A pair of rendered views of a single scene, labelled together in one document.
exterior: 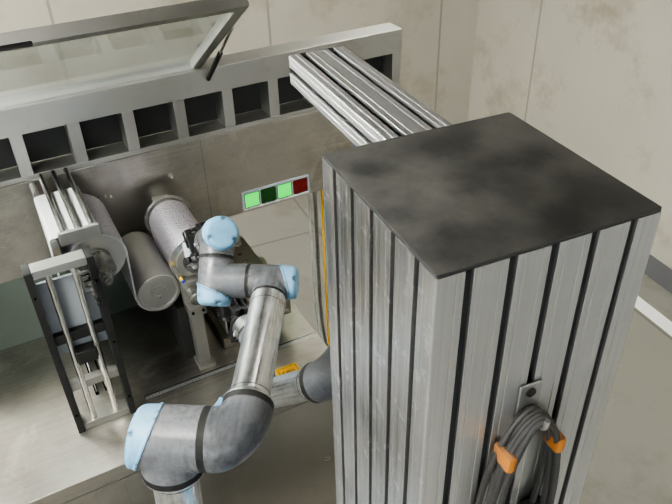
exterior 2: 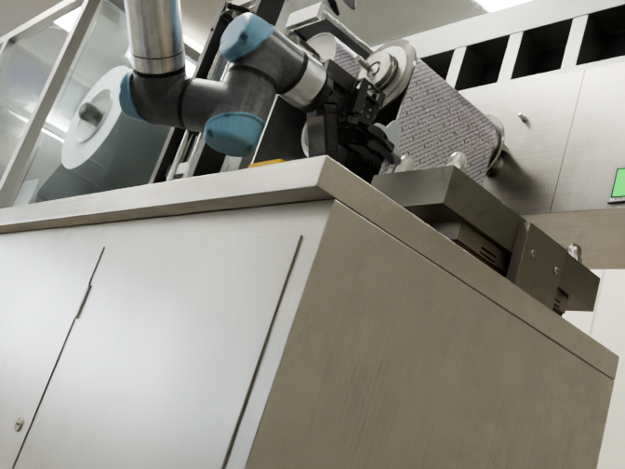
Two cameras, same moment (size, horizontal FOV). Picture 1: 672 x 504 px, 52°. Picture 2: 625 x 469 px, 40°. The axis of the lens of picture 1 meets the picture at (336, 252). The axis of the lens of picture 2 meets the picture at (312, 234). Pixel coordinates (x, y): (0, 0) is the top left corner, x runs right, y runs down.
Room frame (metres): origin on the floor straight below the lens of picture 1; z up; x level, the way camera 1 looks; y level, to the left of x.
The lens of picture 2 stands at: (1.35, -0.90, 0.53)
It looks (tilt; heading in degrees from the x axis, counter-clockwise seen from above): 17 degrees up; 81
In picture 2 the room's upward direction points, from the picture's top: 19 degrees clockwise
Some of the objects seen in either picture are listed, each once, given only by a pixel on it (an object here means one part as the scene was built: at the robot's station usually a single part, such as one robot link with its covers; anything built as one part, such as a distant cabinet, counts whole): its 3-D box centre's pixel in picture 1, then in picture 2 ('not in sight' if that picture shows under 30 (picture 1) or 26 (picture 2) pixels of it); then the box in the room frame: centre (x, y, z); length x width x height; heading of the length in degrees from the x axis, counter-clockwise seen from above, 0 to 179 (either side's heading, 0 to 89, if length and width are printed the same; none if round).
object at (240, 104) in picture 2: not in sight; (229, 111); (1.37, 0.23, 1.01); 0.11 x 0.08 x 0.11; 151
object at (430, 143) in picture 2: not in sight; (434, 177); (1.73, 0.40, 1.12); 0.23 x 0.01 x 0.18; 27
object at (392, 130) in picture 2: not in sight; (392, 138); (1.62, 0.32, 1.11); 0.09 x 0.03 x 0.06; 26
